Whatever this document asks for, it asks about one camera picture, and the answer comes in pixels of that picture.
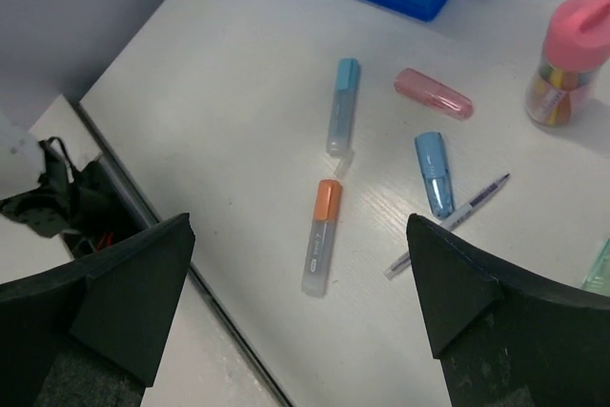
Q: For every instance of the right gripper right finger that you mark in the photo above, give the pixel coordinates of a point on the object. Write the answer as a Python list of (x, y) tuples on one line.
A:
[(505, 336)]

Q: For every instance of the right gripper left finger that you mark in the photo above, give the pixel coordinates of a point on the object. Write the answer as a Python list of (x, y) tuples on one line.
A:
[(92, 332)]

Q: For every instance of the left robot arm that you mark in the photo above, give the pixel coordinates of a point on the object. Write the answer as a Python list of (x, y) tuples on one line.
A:
[(22, 160)]

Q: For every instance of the green correction tape case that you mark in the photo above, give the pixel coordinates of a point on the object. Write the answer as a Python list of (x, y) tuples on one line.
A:
[(597, 279)]

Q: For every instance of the black and white pen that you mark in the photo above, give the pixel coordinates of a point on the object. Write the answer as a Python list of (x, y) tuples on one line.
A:
[(454, 220)]

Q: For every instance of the orange-capped highlighter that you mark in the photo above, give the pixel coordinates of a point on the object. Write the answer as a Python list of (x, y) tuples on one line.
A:
[(322, 238)]

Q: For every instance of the blue correction tape case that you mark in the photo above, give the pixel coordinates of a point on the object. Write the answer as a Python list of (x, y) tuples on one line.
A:
[(434, 167)]

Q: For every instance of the small clear cap by highlighter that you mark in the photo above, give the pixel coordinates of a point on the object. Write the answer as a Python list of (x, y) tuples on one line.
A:
[(344, 165)]

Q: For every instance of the pink correction tape case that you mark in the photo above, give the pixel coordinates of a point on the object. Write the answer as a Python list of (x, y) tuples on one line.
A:
[(433, 94)]

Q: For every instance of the blue-capped highlighter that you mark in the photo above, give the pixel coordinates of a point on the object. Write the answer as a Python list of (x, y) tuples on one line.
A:
[(343, 107)]

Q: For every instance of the pink-lidded jar of clips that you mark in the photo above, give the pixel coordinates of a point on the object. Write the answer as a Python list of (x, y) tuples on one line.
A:
[(574, 49)]

